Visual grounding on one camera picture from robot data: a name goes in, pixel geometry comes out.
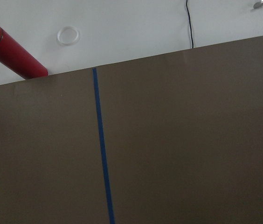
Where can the red bottle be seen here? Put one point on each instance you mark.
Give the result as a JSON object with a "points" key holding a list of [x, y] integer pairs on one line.
{"points": [[17, 59]]}

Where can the silver reacher grabber stick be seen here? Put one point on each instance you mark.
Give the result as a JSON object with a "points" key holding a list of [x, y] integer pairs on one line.
{"points": [[258, 4]]}

